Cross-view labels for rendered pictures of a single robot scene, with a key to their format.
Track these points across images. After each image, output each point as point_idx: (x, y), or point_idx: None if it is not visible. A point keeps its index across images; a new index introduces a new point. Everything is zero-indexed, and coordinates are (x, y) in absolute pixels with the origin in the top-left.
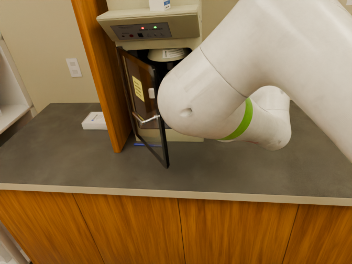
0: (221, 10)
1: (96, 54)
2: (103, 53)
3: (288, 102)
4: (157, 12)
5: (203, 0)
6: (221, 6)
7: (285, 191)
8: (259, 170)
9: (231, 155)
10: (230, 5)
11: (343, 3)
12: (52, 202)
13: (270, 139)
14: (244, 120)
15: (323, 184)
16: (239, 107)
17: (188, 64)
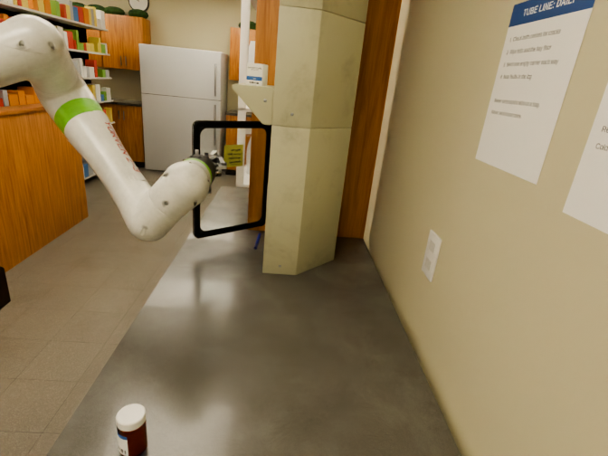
0: (429, 141)
1: (256, 120)
2: None
3: (158, 194)
4: (241, 83)
5: (422, 118)
6: (431, 133)
7: (141, 320)
8: (190, 307)
9: (227, 289)
10: (436, 136)
11: (559, 204)
12: None
13: (108, 191)
14: (57, 119)
15: (137, 358)
16: (50, 103)
17: None
